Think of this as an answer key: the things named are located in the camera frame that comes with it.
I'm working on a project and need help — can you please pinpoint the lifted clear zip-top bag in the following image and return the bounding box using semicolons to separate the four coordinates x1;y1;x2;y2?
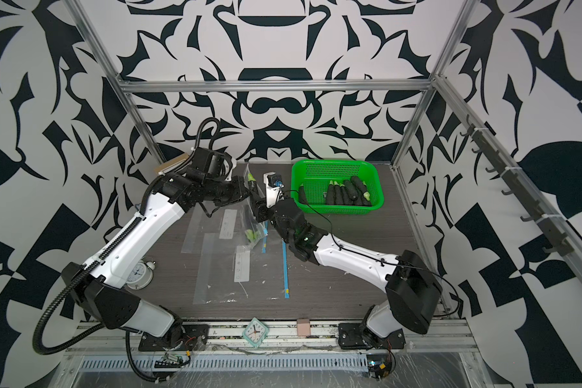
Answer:
241;164;268;254

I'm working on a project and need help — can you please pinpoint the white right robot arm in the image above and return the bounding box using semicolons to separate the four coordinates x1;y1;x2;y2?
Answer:
250;194;442;339

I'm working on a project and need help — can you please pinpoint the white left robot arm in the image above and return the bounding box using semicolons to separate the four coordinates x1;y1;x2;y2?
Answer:
62;173;258;347

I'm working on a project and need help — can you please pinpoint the far clear zip-top bag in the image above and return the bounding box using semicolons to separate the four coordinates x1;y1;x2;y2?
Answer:
180;201;253;255

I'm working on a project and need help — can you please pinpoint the near clear zip-top bag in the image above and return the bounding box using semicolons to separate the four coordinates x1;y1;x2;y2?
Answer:
192;233;288;306

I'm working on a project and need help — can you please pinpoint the gold framed plant picture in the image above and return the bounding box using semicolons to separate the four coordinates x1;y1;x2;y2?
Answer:
155;154;191;176

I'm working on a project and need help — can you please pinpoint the green plastic basket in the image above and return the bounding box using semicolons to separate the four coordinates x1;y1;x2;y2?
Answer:
289;160;384;214

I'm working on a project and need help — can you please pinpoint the small pink block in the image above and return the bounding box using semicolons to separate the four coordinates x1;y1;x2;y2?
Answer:
296;318;311;337

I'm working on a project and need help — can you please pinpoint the white twin-bell alarm clock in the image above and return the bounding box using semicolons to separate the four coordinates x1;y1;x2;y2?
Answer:
125;260;156;290

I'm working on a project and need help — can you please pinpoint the mint square clock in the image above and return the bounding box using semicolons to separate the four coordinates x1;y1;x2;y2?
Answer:
242;318;269;349

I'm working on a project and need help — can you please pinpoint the small green circuit board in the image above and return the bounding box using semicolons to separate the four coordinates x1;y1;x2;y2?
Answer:
160;352;191;368

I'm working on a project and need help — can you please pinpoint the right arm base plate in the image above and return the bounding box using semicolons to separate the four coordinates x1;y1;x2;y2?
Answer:
337;323;407;350

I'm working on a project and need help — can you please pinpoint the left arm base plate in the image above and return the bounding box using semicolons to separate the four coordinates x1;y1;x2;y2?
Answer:
137;323;210;352

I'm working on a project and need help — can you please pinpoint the white perforated cable duct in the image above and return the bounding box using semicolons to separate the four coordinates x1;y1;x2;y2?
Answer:
79;353;369;373

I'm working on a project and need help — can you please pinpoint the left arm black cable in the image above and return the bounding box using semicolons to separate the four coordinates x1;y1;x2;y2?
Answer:
32;117;221;384

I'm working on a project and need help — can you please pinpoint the black wall hook rail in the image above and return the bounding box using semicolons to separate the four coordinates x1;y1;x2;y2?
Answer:
462;123;575;257

